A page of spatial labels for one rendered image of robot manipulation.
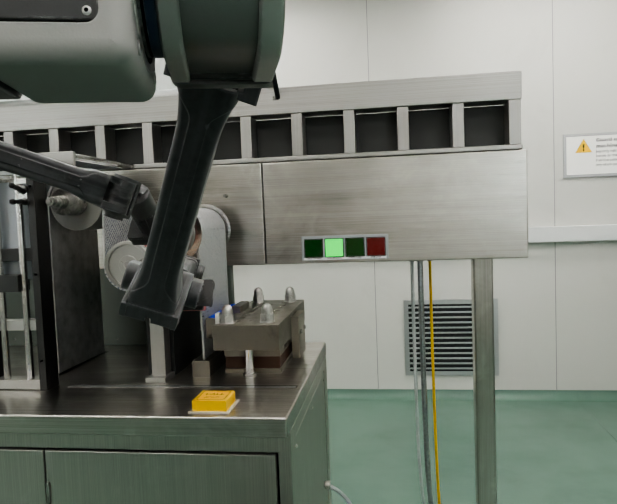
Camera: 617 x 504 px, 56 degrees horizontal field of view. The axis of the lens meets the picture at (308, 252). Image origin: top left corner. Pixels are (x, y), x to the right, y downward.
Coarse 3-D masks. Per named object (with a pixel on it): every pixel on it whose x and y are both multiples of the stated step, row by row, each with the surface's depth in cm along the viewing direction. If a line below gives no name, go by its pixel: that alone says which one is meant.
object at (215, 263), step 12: (216, 252) 156; (204, 264) 145; (216, 264) 155; (204, 276) 145; (216, 276) 155; (216, 288) 155; (216, 300) 154; (228, 300) 165; (204, 312) 144; (204, 324) 144
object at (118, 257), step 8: (112, 248) 144; (120, 248) 144; (128, 248) 144; (136, 248) 144; (144, 248) 143; (112, 256) 145; (120, 256) 144; (128, 256) 144; (136, 256) 144; (112, 264) 145; (120, 264) 144; (112, 272) 145; (120, 272) 145; (112, 280) 144; (120, 280) 145
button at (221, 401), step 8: (208, 392) 120; (216, 392) 120; (224, 392) 120; (232, 392) 120; (200, 400) 115; (208, 400) 115; (216, 400) 115; (224, 400) 115; (232, 400) 119; (192, 408) 116; (200, 408) 115; (208, 408) 115; (216, 408) 115; (224, 408) 115
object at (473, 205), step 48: (240, 192) 172; (288, 192) 170; (336, 192) 168; (384, 192) 166; (432, 192) 164; (480, 192) 162; (240, 240) 173; (288, 240) 171; (432, 240) 165; (480, 240) 163
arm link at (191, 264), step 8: (128, 264) 82; (136, 264) 83; (184, 264) 100; (192, 264) 113; (128, 272) 82; (192, 272) 115; (128, 280) 82; (192, 280) 84; (200, 280) 88; (192, 288) 83; (200, 288) 84; (192, 296) 83; (192, 304) 83
